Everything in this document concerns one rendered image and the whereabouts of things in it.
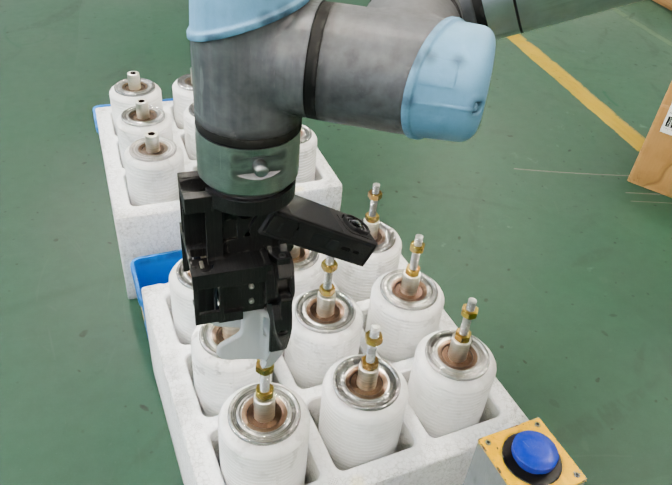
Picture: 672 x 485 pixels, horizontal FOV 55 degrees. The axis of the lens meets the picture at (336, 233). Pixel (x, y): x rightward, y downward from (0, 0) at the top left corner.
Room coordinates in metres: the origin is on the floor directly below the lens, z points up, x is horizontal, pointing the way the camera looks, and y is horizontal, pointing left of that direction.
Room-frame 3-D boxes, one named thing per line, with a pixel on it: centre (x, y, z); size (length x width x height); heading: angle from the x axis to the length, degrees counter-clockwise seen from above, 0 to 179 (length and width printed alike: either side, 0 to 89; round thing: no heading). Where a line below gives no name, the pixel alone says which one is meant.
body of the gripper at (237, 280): (0.40, 0.08, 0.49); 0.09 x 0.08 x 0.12; 112
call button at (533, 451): (0.34, -0.19, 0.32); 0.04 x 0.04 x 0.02
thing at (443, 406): (0.52, -0.15, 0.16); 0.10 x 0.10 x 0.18
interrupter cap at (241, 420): (0.41, 0.06, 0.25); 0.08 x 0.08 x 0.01
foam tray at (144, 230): (1.06, 0.25, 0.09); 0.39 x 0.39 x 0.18; 24
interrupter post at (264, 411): (0.41, 0.06, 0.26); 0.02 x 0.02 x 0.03
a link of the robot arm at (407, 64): (0.41, -0.03, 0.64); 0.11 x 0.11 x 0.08; 82
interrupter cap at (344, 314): (0.57, 0.00, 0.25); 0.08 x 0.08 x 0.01
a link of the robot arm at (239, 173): (0.40, 0.07, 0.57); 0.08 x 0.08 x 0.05
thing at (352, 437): (0.46, -0.05, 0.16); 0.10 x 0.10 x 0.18
